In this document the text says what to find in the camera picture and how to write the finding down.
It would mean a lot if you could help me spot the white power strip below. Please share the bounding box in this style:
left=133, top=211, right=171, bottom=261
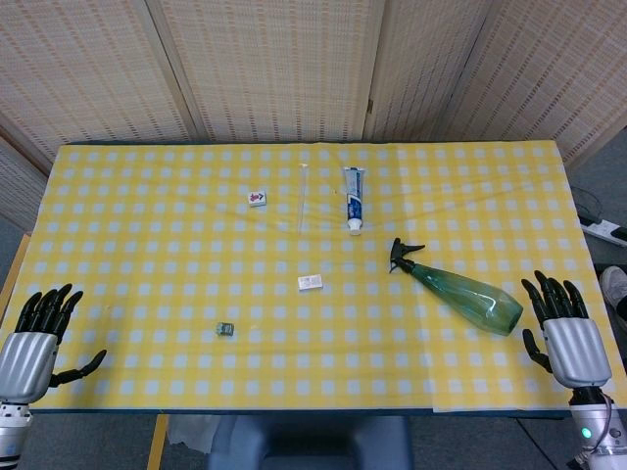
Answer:
left=579, top=216, right=627, bottom=247

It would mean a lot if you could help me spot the black and silver left hand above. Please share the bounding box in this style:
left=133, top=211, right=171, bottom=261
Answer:
left=0, top=283, right=108, bottom=404

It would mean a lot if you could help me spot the white shoe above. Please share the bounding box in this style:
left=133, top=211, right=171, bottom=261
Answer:
left=599, top=264, right=627, bottom=310

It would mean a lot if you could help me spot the white blue toothpaste tube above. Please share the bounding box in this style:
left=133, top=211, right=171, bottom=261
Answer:
left=342, top=165, right=368, bottom=238

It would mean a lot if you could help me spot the clear plastic stick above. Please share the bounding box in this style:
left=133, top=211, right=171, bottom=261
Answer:
left=296, top=163, right=311, bottom=232

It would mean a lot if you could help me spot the green transparent spray bottle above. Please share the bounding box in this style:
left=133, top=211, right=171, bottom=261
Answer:
left=388, top=237, right=525, bottom=339

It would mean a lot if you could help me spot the yellow white checked tablecloth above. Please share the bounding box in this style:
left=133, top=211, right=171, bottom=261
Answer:
left=0, top=140, right=617, bottom=418

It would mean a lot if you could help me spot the woven folding screen panel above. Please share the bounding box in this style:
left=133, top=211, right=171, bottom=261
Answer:
left=440, top=0, right=627, bottom=165
left=0, top=134, right=51, bottom=232
left=0, top=0, right=200, bottom=165
left=362, top=0, right=494, bottom=143
left=146, top=0, right=388, bottom=144

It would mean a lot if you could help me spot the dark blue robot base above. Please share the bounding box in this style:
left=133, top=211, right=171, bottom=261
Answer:
left=207, top=415, right=415, bottom=470

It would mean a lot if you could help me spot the yellow wooden leg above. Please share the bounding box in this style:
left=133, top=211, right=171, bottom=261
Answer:
left=146, top=414, right=169, bottom=470

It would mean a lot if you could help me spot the black cable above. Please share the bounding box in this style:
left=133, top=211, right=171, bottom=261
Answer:
left=572, top=184, right=606, bottom=222

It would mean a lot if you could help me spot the black and silver right hand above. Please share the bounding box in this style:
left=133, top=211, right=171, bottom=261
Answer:
left=520, top=270, right=614, bottom=390

